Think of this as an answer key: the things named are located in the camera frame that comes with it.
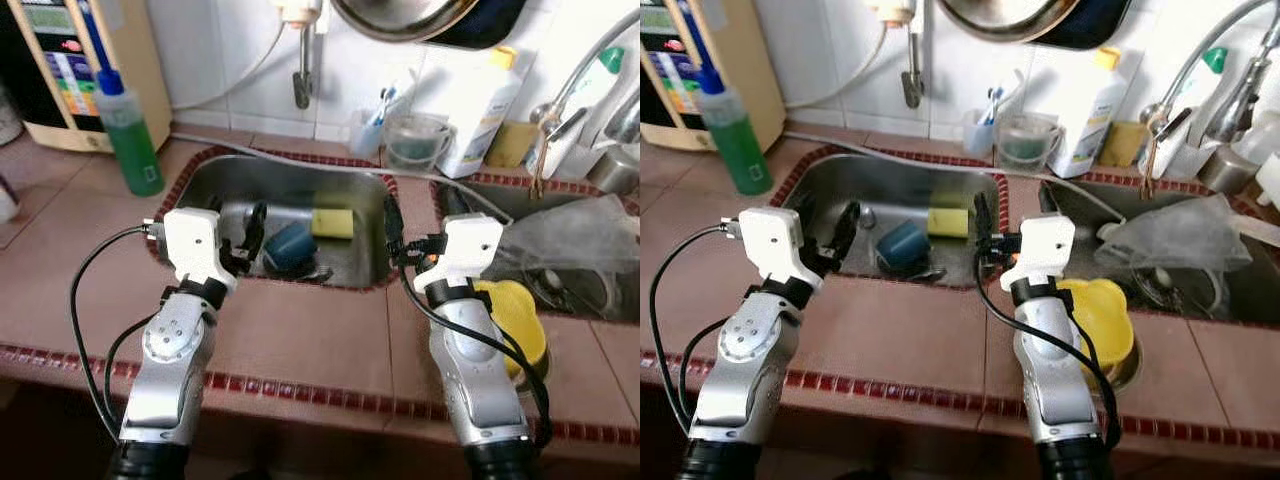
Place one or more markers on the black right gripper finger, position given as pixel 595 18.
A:
pixel 983 222
pixel 394 225

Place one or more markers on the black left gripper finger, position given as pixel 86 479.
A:
pixel 848 228
pixel 257 228

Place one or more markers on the metal spoon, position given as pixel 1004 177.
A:
pixel 866 214

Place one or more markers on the blue mug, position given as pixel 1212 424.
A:
pixel 905 246
pixel 290 248

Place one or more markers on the yellow plastic bowl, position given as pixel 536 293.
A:
pixel 520 315
pixel 1100 320

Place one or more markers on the bright yellow sponge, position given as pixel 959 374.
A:
pixel 947 222
pixel 332 224

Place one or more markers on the steel sink basin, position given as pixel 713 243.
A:
pixel 465 200
pixel 300 195
pixel 1260 290
pixel 900 190

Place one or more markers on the dark metal utensil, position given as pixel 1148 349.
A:
pixel 310 273
pixel 922 272

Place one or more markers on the clear plastic pail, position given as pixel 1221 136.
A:
pixel 1030 145
pixel 418 145

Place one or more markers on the translucent toothbrush cup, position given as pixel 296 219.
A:
pixel 366 135
pixel 978 135

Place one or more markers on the blue toothbrush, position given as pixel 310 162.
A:
pixel 993 100
pixel 385 105

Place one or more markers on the green dish soap bottle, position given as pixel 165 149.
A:
pixel 135 150
pixel 745 150

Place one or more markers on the white detergent bottle yellow cap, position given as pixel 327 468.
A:
pixel 480 120
pixel 1090 120

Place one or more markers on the mustard yellow sponge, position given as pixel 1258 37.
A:
pixel 512 145
pixel 1122 145

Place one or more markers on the brown twine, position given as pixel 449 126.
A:
pixel 1151 170
pixel 542 170

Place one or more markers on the steel pot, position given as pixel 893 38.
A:
pixel 1200 295
pixel 590 295

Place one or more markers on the white utensil holder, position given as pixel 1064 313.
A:
pixel 572 155
pixel 1185 155

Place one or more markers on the beige water filter appliance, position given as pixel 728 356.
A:
pixel 130 60
pixel 750 70

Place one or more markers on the steel hanging pan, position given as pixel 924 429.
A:
pixel 400 15
pixel 1005 15

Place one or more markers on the steel cup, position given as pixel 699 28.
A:
pixel 615 172
pixel 1225 172

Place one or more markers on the black hanging pan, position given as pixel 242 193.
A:
pixel 495 25
pixel 1100 25

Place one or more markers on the chrome gooseneck faucet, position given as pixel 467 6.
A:
pixel 575 75
pixel 1240 95

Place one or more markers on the small white cup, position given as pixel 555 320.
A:
pixel 8 200

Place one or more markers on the beige paddle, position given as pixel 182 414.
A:
pixel 1262 232

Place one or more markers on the white bottle green cap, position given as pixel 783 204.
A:
pixel 1213 62
pixel 612 62

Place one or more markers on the white plastic jar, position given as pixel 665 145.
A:
pixel 8 115

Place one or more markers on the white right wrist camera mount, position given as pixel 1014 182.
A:
pixel 465 245
pixel 1040 245

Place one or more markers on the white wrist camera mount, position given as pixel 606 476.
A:
pixel 775 245
pixel 1040 245
pixel 195 245
pixel 465 245

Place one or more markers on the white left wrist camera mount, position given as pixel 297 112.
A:
pixel 195 245
pixel 775 245

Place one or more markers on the metal wall tap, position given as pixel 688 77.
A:
pixel 912 85
pixel 302 85

